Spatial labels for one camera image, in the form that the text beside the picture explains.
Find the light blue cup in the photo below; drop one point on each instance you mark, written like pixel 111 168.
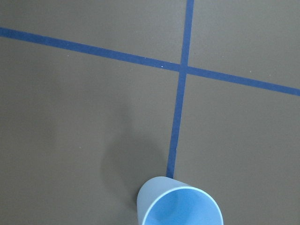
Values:
pixel 165 201

